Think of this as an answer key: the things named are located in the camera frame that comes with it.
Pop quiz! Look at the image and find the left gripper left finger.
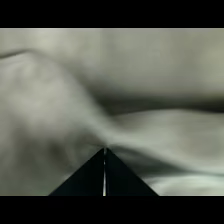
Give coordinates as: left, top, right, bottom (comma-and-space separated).
48, 147, 106, 197

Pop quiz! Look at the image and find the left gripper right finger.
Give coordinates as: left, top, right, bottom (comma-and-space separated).
105, 147, 160, 197

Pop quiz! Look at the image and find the orange-brown T-shirt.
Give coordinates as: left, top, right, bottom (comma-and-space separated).
0, 28, 224, 197

